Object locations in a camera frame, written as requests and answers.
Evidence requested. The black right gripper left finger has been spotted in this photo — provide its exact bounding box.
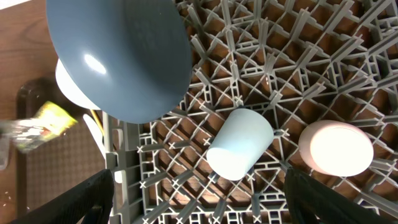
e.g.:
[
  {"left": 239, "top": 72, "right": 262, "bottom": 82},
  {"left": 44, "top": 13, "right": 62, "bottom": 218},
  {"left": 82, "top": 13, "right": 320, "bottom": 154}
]
[{"left": 11, "top": 169, "right": 114, "bottom": 224}]

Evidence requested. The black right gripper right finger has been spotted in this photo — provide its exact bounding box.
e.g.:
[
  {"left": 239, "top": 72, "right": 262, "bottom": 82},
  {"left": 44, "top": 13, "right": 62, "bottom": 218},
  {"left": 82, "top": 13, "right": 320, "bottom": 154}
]
[{"left": 284, "top": 167, "right": 392, "bottom": 224}]

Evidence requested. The pink plastic cup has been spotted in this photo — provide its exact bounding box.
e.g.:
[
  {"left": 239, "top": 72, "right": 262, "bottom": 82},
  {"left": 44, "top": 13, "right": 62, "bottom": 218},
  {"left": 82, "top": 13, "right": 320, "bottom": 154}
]
[{"left": 298, "top": 120, "right": 374, "bottom": 177}]

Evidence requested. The light blue plastic knife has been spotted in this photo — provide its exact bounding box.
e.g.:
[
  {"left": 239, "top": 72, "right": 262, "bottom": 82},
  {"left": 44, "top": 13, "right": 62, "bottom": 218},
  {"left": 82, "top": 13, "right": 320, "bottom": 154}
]
[{"left": 83, "top": 114, "right": 106, "bottom": 159}]

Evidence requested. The wooden chopstick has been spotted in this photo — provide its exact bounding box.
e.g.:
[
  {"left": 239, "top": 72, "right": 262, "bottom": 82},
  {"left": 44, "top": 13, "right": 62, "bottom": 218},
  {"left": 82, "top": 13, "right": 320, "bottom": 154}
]
[{"left": 90, "top": 109, "right": 104, "bottom": 136}]

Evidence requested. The light blue plastic cup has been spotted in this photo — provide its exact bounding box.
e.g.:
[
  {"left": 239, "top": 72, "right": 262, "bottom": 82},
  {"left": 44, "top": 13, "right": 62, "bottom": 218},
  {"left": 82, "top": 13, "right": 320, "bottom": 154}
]
[{"left": 206, "top": 108, "right": 274, "bottom": 181}]

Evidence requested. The yellow foil wrapper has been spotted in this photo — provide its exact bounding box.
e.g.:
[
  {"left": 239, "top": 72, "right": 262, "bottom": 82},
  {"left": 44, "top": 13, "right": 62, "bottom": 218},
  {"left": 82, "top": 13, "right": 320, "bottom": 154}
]
[{"left": 1, "top": 101, "right": 78, "bottom": 153}]

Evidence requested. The light blue rice bowl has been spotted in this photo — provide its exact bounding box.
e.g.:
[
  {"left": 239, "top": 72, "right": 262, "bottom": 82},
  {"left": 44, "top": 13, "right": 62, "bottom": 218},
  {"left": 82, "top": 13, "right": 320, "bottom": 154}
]
[{"left": 55, "top": 59, "right": 100, "bottom": 110}]

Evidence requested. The dark blue plate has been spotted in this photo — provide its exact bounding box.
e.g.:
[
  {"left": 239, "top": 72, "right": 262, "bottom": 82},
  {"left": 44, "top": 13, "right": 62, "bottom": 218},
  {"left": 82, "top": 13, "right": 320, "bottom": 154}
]
[{"left": 45, "top": 0, "right": 192, "bottom": 124}]

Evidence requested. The grey dishwasher rack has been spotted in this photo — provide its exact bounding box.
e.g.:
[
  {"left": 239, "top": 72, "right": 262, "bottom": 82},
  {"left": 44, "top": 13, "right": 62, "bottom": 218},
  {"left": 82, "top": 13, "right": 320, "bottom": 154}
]
[{"left": 103, "top": 0, "right": 397, "bottom": 223}]

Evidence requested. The dark brown serving tray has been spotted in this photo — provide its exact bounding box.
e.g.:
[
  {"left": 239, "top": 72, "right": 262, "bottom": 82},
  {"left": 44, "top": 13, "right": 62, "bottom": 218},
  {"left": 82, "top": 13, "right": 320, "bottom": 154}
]
[{"left": 16, "top": 77, "right": 105, "bottom": 217}]

